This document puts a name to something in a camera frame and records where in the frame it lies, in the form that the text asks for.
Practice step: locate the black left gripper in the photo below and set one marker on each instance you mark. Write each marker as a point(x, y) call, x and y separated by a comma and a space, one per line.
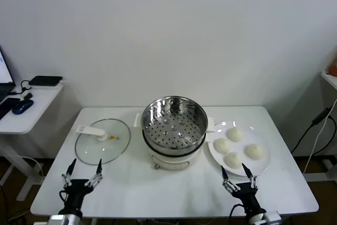
point(77, 188)

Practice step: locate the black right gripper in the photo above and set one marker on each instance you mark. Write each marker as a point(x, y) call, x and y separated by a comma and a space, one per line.
point(247, 193)

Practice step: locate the white steamed baozi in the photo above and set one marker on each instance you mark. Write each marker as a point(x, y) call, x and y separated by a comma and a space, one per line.
point(235, 134)
point(223, 146)
point(254, 151)
point(233, 159)

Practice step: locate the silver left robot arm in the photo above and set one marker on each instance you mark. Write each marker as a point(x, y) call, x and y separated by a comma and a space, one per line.
point(72, 219)

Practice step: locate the stainless steel steamer basket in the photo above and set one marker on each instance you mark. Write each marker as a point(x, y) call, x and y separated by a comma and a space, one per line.
point(173, 140)

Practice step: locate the glass pot lid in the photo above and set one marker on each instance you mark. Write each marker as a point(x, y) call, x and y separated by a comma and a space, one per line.
point(89, 148)

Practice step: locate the white round plate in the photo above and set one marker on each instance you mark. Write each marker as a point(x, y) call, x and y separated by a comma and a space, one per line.
point(252, 135)

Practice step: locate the white electric cooker pot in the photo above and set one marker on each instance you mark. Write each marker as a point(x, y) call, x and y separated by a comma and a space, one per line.
point(171, 163)

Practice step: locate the white desk foot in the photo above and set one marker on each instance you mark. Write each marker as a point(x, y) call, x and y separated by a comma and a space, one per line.
point(316, 177)

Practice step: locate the white laptop desk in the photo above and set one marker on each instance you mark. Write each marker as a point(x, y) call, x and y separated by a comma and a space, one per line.
point(34, 114)

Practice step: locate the blue computer mouse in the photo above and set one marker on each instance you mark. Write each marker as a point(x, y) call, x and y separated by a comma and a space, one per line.
point(22, 106)

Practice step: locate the small black adapter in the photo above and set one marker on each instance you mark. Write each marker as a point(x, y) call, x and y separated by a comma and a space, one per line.
point(27, 95)

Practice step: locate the black flat hard drive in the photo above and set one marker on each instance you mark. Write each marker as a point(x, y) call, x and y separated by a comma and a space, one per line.
point(44, 80)

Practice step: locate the black smartphone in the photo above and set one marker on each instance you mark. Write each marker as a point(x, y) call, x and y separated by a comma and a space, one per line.
point(8, 105)

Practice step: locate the black laptop lit screen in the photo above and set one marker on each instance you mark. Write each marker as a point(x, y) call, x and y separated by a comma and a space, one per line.
point(4, 72)

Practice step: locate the white shelf board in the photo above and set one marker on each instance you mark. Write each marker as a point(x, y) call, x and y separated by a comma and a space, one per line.
point(330, 78)

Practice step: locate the orange object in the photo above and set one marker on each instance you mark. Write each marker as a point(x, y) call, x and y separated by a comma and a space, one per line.
point(333, 68)

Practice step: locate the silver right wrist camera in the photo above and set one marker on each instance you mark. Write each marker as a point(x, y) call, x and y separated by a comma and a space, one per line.
point(273, 215)

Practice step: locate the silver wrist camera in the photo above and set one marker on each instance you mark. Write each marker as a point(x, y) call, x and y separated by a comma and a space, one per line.
point(56, 219)
point(273, 215)

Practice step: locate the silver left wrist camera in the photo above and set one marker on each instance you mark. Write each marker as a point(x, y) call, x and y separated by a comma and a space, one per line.
point(56, 219)

